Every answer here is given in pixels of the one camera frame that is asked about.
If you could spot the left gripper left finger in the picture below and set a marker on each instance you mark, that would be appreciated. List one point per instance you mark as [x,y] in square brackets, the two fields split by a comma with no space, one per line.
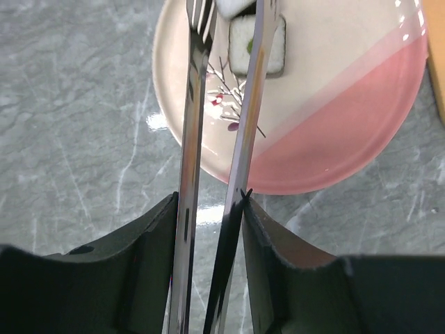
[116,284]

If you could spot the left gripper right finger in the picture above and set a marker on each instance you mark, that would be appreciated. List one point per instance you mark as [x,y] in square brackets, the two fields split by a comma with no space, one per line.
[295,287]

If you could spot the sushi roll green centre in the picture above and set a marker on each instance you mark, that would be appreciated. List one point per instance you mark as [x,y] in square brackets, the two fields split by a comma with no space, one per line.
[241,31]

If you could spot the metal serving tongs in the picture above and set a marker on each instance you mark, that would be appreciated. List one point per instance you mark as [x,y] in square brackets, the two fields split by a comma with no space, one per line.
[201,29]

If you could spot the orange lunch box lid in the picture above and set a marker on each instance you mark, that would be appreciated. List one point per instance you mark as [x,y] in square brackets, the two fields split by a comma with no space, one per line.
[435,11]

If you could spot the pink and cream plate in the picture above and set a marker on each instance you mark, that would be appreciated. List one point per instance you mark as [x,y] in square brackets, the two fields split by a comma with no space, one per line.
[351,75]

